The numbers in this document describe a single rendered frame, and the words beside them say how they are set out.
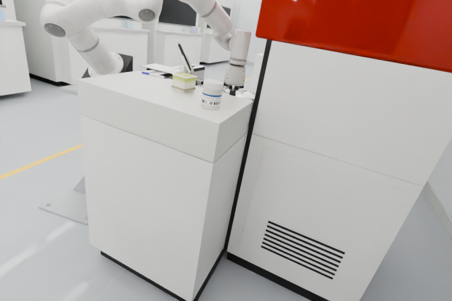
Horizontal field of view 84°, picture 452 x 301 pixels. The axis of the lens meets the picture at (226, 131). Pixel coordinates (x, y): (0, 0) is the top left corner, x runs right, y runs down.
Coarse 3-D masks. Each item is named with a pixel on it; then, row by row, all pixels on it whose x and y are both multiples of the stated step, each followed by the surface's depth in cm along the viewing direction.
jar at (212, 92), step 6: (204, 84) 87; (210, 84) 86; (216, 84) 86; (222, 84) 88; (204, 90) 88; (210, 90) 87; (216, 90) 87; (222, 90) 90; (204, 96) 88; (210, 96) 87; (216, 96) 88; (204, 102) 89; (210, 102) 88; (216, 102) 89; (204, 108) 90; (210, 108) 89; (216, 108) 90
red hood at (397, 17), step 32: (288, 0) 91; (320, 0) 87; (352, 0) 84; (384, 0) 81; (416, 0) 77; (448, 0) 75; (256, 32) 99; (288, 32) 95; (320, 32) 90; (352, 32) 87; (384, 32) 83; (416, 32) 80; (448, 32) 77; (416, 64) 82; (448, 64) 79
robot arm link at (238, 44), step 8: (240, 32) 115; (248, 32) 116; (232, 40) 120; (240, 40) 117; (248, 40) 118; (232, 48) 120; (240, 48) 118; (248, 48) 121; (232, 56) 121; (240, 56) 120
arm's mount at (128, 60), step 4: (124, 56) 139; (128, 56) 139; (132, 56) 138; (124, 60) 138; (128, 60) 137; (132, 60) 139; (124, 64) 136; (128, 64) 137; (132, 64) 140; (124, 68) 136; (128, 68) 137; (132, 68) 140; (88, 72) 136; (120, 72) 135; (124, 72) 135; (84, 76) 135; (88, 76) 135
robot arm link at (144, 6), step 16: (80, 0) 96; (96, 0) 95; (112, 0) 94; (128, 0) 90; (144, 0) 89; (160, 0) 94; (48, 16) 95; (64, 16) 96; (80, 16) 98; (96, 16) 100; (112, 16) 101; (128, 16) 98; (144, 16) 92; (48, 32) 100; (64, 32) 100
